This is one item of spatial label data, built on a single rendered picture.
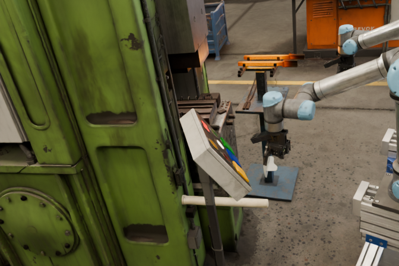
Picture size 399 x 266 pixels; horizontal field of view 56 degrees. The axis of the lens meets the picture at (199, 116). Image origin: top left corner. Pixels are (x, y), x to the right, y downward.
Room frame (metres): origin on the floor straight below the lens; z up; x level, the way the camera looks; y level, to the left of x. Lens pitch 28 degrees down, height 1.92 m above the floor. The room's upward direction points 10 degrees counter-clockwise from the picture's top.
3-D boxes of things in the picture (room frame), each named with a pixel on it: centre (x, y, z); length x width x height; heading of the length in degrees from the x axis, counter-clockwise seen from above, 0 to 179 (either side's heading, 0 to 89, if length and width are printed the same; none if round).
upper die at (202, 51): (1.93, 0.12, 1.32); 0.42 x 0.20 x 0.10; 72
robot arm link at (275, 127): (1.30, -0.29, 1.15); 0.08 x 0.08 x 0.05
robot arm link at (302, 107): (1.25, -0.38, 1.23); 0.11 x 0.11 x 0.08; 57
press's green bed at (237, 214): (1.98, 0.11, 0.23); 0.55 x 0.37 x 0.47; 72
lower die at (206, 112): (1.93, 0.12, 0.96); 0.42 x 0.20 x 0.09; 72
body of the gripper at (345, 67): (1.97, -0.88, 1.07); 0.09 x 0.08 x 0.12; 50
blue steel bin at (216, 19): (5.97, -0.02, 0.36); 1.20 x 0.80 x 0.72; 70
